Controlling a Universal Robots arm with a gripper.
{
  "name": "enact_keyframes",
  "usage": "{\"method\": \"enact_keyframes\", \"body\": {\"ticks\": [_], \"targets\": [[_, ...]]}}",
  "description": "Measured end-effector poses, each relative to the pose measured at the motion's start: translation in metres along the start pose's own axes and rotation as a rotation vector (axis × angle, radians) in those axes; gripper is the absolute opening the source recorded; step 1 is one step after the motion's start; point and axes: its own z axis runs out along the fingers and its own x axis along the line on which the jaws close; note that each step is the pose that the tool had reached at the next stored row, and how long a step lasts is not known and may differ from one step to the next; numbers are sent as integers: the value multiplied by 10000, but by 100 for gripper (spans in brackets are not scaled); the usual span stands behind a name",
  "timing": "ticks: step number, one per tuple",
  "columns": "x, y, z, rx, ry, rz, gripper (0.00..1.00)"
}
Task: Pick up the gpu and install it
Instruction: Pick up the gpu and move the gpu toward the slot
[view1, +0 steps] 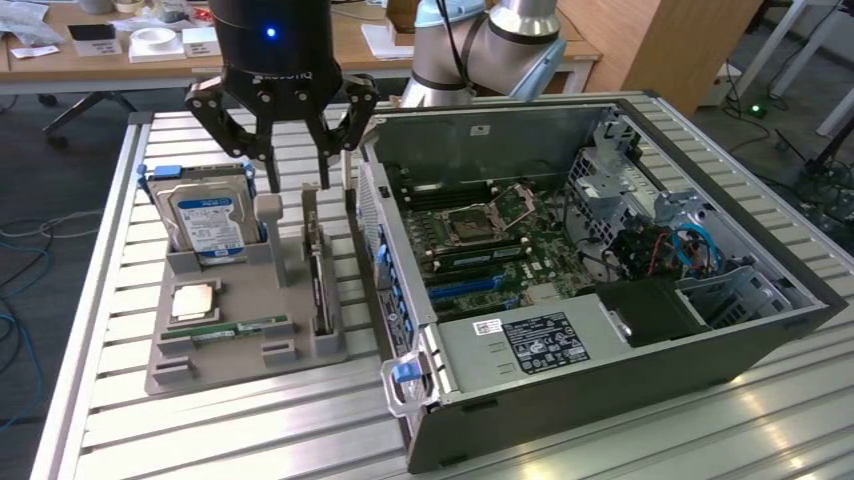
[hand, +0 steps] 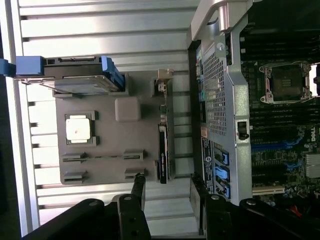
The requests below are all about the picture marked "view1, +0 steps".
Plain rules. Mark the low-profile graphics card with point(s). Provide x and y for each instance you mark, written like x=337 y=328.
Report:
x=323 y=280

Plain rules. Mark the silver CPU chip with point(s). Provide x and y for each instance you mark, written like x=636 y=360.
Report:
x=193 y=302

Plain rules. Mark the green RAM stick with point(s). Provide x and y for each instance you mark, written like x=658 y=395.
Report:
x=220 y=331

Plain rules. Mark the hard disk with blue carrier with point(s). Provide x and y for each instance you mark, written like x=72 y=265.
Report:
x=203 y=220

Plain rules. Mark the beige tape roll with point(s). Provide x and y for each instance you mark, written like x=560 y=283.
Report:
x=126 y=5

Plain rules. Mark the green Dell motherboard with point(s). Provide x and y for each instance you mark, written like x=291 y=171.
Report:
x=533 y=260

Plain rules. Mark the red packet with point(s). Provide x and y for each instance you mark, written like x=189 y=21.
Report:
x=201 y=17

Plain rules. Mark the blue case release latch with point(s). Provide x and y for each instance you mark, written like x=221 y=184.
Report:
x=404 y=374

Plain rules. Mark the wooden cabinet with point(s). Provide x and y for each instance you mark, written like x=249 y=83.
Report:
x=667 y=50

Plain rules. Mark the blue expansion slot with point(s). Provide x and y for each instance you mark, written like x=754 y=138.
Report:
x=463 y=285
x=467 y=297

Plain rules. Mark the metal socket cover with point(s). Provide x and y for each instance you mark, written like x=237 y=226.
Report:
x=516 y=205

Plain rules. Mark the metal disk bay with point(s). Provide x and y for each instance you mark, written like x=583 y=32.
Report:
x=600 y=200
x=734 y=300

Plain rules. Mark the silver chipset heatsink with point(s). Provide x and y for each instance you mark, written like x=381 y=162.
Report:
x=547 y=296

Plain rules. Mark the grey parts rack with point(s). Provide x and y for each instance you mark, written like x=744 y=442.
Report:
x=227 y=372

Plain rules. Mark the white cube box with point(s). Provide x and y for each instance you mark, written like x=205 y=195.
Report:
x=199 y=42

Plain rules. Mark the white paper stack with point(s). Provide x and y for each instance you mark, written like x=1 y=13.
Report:
x=387 y=45

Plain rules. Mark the grey cup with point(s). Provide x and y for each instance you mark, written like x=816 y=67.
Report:
x=96 y=6

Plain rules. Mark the clear plastic bag pile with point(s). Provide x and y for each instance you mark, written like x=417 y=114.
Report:
x=22 y=22

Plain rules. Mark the black chair base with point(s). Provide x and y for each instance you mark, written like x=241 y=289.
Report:
x=82 y=111

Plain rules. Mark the installed RAM stick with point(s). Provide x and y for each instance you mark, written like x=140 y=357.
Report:
x=480 y=257

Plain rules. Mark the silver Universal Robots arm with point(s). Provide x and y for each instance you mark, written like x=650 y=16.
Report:
x=440 y=65

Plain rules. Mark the white table frame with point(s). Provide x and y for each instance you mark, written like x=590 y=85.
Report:
x=791 y=50

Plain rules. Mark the flat white box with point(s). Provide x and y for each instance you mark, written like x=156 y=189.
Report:
x=156 y=56

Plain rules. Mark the green-lit power strip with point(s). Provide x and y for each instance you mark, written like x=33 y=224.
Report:
x=755 y=109

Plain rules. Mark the white tape roll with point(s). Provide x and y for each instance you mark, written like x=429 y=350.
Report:
x=136 y=39

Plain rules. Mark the grey power supply unit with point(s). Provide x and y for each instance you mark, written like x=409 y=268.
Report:
x=467 y=360

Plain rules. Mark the black open PC case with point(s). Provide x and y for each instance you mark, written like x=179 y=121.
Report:
x=567 y=425

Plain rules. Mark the paper slip with red print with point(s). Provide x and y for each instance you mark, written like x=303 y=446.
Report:
x=33 y=52

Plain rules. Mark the CPU socket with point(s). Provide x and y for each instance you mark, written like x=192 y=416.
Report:
x=469 y=225

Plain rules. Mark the white box with black top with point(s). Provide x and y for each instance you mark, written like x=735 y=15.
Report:
x=96 y=45

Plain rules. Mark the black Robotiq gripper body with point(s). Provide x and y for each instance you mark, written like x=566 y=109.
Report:
x=280 y=60

